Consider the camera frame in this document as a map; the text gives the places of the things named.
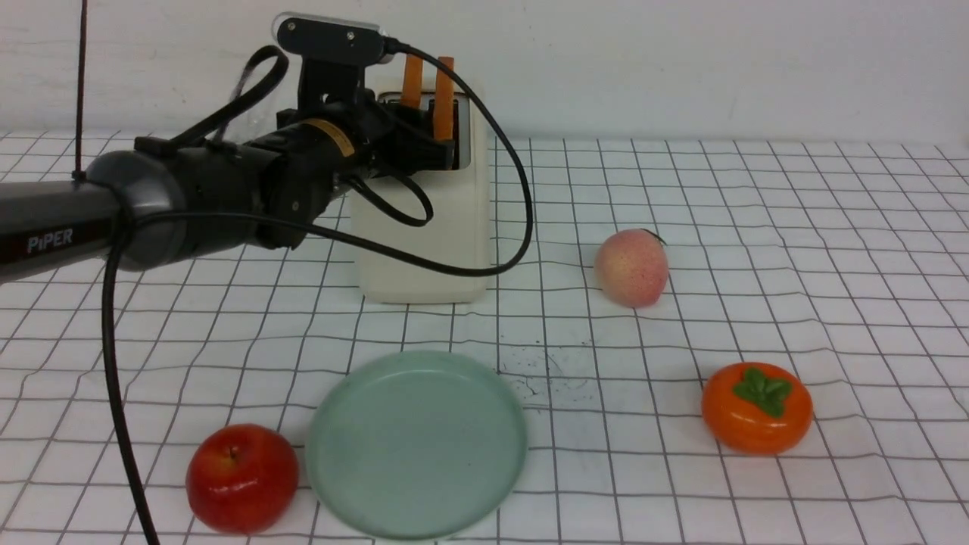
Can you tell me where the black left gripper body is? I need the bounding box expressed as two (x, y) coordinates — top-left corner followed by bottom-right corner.
(333, 95), (456, 182)

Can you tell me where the toast slice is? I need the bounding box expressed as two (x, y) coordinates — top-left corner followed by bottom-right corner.
(433, 56), (456, 142)
(400, 54), (425, 110)

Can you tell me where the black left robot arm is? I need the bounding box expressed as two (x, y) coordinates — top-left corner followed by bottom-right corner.
(1, 92), (457, 282)

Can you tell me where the cream white toaster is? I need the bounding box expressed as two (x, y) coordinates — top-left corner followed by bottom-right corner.
(348, 89), (494, 304)

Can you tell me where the pink peach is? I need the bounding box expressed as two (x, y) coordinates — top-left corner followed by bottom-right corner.
(593, 229), (669, 308)

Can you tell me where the pale green round plate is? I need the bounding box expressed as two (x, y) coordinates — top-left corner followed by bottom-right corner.
(304, 350), (528, 542)

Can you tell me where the red apple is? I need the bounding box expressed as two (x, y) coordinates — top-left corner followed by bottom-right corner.
(185, 423), (300, 535)

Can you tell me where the white grid tablecloth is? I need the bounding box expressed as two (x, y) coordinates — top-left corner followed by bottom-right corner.
(115, 139), (968, 544)

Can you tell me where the orange persimmon with green leaf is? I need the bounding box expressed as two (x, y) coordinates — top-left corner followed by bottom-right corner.
(700, 362), (814, 456)

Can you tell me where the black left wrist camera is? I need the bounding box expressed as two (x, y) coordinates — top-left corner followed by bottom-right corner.
(271, 11), (394, 108)

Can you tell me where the black left camera cable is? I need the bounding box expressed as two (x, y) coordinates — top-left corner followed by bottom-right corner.
(102, 38), (534, 545)

